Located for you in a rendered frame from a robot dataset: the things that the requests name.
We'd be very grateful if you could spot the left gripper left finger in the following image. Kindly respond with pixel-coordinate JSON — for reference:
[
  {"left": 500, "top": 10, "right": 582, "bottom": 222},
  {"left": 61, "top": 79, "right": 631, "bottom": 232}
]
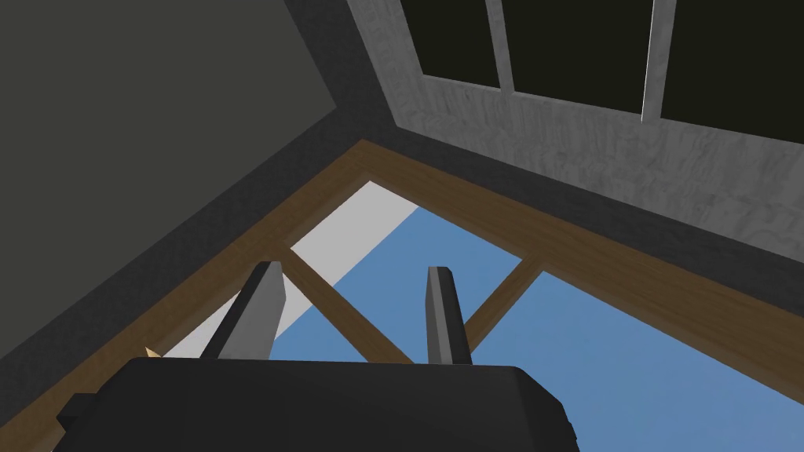
[{"left": 199, "top": 261, "right": 287, "bottom": 362}]

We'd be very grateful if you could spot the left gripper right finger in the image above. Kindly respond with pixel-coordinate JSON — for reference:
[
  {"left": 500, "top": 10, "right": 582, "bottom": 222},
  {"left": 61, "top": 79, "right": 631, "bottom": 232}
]
[{"left": 425, "top": 266, "right": 474, "bottom": 366}]

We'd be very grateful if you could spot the brown wooden framed window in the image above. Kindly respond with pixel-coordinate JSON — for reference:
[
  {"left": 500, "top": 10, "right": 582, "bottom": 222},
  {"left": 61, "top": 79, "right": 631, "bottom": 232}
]
[{"left": 0, "top": 138, "right": 804, "bottom": 452}]

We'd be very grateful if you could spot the grey framed dark window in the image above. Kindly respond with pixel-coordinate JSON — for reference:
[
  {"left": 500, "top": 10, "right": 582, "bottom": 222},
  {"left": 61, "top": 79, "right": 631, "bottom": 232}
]
[{"left": 345, "top": 0, "right": 804, "bottom": 265}]

